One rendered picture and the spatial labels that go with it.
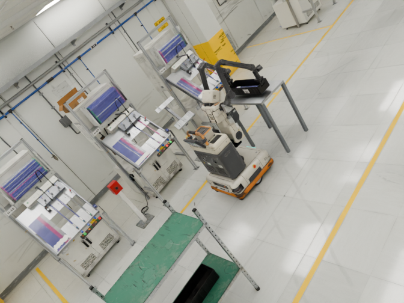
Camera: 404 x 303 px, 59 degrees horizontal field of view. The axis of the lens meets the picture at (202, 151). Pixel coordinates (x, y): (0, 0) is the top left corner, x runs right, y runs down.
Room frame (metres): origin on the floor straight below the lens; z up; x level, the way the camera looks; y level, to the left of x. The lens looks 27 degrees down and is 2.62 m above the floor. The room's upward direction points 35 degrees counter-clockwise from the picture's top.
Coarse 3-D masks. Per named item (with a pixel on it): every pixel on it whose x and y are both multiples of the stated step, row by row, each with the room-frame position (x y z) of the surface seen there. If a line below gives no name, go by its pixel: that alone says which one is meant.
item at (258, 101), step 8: (280, 80) 3.92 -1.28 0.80; (272, 88) 3.86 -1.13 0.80; (240, 96) 4.22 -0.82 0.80; (248, 96) 4.08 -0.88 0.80; (256, 96) 3.95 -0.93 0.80; (264, 96) 3.82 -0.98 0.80; (288, 96) 3.89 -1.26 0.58; (232, 104) 4.22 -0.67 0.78; (240, 104) 4.07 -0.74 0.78; (248, 104) 3.93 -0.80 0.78; (256, 104) 3.80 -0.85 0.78; (264, 104) 3.73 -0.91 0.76; (264, 112) 3.75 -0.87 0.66; (296, 112) 3.88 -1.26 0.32; (272, 120) 3.73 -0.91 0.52; (304, 128) 3.89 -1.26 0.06; (248, 136) 4.34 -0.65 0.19; (280, 136) 3.72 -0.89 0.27; (288, 152) 3.73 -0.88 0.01
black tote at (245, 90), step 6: (264, 78) 3.91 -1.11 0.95; (234, 84) 4.39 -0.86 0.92; (240, 84) 4.35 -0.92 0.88; (246, 84) 4.25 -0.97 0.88; (252, 84) 4.14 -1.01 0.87; (258, 84) 4.06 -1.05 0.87; (264, 84) 3.86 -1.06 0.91; (234, 90) 4.23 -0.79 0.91; (240, 90) 4.13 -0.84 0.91; (246, 90) 4.02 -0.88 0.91; (252, 90) 3.92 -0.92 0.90; (258, 90) 3.84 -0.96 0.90; (264, 90) 3.85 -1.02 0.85
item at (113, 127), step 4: (128, 108) 5.19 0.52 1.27; (132, 108) 5.17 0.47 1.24; (124, 112) 5.14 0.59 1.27; (120, 116) 5.10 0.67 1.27; (124, 116) 5.08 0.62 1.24; (116, 120) 5.05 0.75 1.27; (120, 120) 5.04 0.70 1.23; (112, 124) 5.01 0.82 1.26; (116, 124) 4.99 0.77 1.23; (108, 128) 4.97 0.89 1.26; (112, 128) 4.96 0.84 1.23; (116, 128) 5.00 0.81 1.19; (108, 132) 5.03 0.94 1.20; (112, 132) 4.97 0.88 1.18
